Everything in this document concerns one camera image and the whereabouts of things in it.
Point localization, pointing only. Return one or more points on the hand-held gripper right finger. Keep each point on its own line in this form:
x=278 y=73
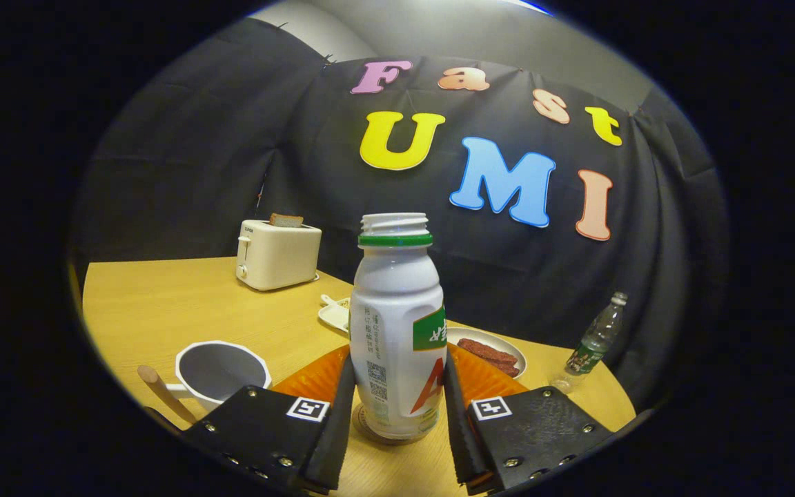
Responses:
x=458 y=428

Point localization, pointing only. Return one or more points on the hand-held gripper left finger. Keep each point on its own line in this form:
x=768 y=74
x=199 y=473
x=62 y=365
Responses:
x=339 y=428

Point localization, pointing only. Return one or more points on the round cork coaster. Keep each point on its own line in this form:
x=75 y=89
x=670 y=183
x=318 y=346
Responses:
x=359 y=426

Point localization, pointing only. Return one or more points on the white juice bottle green label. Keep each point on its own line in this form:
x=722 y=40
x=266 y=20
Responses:
x=390 y=310

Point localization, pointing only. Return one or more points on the clear plastic water bottle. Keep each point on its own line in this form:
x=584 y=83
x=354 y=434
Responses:
x=591 y=348

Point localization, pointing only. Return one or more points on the red meat slices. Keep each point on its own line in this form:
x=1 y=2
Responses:
x=487 y=353

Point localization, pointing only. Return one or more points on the white round plate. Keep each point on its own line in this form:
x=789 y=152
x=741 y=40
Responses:
x=518 y=355

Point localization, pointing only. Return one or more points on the white divided snack dish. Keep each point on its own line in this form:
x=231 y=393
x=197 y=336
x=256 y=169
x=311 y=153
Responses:
x=335 y=317

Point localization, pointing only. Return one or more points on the cream toaster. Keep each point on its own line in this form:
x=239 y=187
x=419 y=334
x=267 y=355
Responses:
x=280 y=257

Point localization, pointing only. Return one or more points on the wooden table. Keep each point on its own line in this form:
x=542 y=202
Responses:
x=163 y=310

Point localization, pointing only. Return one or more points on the bread slice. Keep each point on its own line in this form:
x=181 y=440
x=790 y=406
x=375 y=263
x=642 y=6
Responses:
x=287 y=221

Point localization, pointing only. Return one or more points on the black backdrop cloth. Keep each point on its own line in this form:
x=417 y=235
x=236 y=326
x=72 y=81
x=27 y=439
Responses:
x=197 y=152

